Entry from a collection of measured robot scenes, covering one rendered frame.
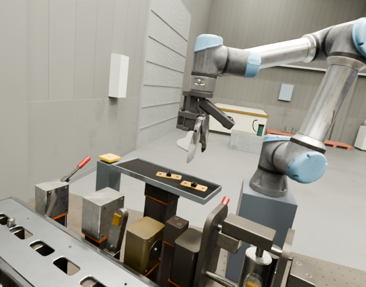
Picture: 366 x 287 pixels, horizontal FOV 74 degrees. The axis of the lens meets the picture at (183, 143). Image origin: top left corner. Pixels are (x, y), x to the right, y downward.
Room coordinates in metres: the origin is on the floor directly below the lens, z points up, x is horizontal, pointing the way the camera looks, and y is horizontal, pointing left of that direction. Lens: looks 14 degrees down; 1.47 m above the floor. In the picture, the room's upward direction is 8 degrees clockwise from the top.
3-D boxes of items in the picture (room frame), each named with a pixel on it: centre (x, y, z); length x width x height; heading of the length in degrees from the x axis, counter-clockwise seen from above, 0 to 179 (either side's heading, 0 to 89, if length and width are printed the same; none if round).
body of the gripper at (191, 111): (0.74, -0.03, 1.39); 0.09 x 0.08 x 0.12; 71
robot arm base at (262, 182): (0.95, -0.37, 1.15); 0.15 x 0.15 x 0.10
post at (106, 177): (0.90, 0.27, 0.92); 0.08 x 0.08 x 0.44; 62
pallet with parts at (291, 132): (9.36, -3.82, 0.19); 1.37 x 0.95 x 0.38; 78
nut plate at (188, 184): (0.73, -0.05, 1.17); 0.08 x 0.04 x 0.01; 71
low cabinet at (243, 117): (9.07, -1.88, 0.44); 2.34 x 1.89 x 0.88; 168
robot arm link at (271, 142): (0.94, -0.37, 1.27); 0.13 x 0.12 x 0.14; 13
